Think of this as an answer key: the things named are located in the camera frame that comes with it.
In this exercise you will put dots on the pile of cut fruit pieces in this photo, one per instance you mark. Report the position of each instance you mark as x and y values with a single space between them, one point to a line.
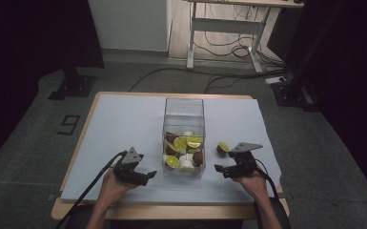
184 148

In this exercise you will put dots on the wooden table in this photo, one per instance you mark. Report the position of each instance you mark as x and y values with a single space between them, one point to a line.
159 212

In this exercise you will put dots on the clear plastic drawer case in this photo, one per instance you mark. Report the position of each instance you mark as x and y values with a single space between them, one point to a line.
184 108

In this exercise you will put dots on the brown kiwi half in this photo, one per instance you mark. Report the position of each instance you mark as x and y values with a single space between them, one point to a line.
224 148

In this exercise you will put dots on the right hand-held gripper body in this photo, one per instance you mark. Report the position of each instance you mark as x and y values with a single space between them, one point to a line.
243 163

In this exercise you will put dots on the black curtain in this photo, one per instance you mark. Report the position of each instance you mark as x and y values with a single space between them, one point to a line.
28 38
346 63

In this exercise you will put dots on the white metal frame desk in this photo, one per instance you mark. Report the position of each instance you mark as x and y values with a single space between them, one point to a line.
225 25

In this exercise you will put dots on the black stand base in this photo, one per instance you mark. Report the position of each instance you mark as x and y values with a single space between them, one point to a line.
290 92
74 86

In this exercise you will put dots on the white power strip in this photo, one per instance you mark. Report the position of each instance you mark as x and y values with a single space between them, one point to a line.
275 79

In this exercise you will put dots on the person's left hand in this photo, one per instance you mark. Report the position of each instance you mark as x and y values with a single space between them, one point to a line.
112 191

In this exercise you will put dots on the person's right hand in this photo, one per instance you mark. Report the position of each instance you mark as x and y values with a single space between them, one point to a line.
254 184

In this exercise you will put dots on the white cabinet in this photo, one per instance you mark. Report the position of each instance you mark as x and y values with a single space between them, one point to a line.
127 25

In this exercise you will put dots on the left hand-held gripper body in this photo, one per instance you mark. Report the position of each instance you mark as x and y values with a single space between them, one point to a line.
128 168

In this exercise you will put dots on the pale blue table mat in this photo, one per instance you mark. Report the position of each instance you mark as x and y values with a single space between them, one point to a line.
124 127

